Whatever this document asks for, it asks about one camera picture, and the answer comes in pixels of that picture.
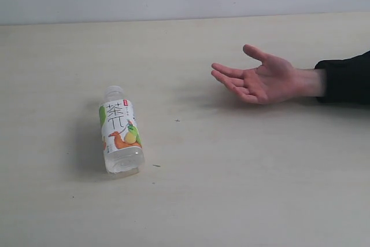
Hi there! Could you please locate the person's open hand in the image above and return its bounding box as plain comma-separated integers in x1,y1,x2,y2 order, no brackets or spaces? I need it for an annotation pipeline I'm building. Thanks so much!
211,45,326,105

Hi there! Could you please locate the black sleeved forearm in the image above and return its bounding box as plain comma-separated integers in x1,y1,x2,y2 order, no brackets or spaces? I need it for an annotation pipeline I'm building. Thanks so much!
315,52,369,105

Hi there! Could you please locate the tea bottle with camel label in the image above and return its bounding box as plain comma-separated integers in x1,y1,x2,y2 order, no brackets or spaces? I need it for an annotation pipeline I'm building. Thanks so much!
99,86,145,176

